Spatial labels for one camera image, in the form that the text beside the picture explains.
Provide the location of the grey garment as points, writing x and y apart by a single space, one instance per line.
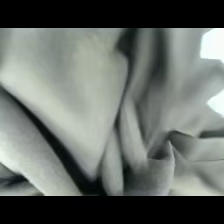
83 100

